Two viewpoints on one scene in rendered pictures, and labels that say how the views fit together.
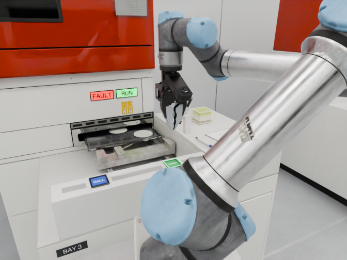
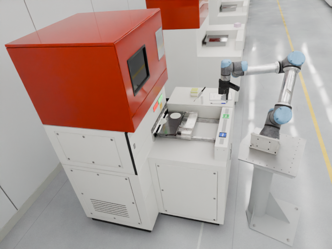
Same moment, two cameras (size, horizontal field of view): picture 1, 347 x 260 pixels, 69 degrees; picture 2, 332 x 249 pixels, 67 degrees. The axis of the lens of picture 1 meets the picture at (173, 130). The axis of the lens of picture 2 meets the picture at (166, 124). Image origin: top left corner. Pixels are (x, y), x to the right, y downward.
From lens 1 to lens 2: 1.76 m
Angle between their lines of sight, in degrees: 40
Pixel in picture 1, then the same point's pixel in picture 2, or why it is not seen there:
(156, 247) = (270, 132)
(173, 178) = (284, 108)
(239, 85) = not seen: hidden behind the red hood
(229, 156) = (289, 98)
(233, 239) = not seen: hidden behind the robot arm
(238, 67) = (251, 72)
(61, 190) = (220, 144)
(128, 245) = (242, 147)
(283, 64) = (267, 68)
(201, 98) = not seen: hidden behind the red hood
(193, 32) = (245, 67)
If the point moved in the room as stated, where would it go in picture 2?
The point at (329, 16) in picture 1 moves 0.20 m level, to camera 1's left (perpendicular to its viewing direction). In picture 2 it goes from (294, 62) to (283, 73)
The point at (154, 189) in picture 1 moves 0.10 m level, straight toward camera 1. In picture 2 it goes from (280, 113) to (296, 117)
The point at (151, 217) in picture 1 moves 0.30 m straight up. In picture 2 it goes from (284, 119) to (292, 79)
